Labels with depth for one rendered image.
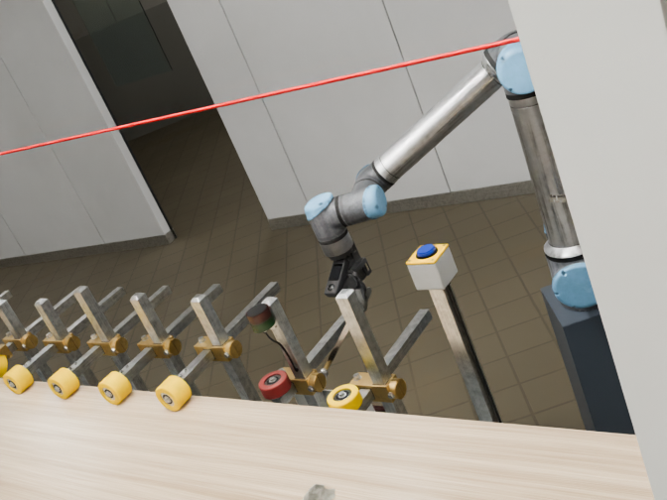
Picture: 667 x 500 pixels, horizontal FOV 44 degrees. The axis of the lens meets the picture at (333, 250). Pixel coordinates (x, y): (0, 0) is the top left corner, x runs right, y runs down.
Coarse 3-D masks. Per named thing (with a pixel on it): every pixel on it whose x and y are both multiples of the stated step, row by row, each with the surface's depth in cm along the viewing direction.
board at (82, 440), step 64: (0, 384) 280; (0, 448) 240; (64, 448) 226; (128, 448) 213; (192, 448) 202; (256, 448) 192; (320, 448) 183; (384, 448) 175; (448, 448) 167; (512, 448) 160; (576, 448) 154
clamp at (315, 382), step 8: (288, 368) 224; (288, 376) 221; (312, 376) 216; (320, 376) 217; (296, 384) 219; (304, 384) 217; (312, 384) 216; (320, 384) 217; (304, 392) 219; (312, 392) 217
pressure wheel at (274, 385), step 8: (264, 376) 218; (272, 376) 217; (280, 376) 216; (264, 384) 215; (272, 384) 214; (280, 384) 212; (288, 384) 214; (264, 392) 213; (272, 392) 212; (280, 392) 212
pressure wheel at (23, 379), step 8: (16, 368) 266; (24, 368) 267; (8, 376) 264; (16, 376) 264; (24, 376) 266; (32, 376) 268; (8, 384) 268; (16, 384) 264; (24, 384) 265; (16, 392) 268
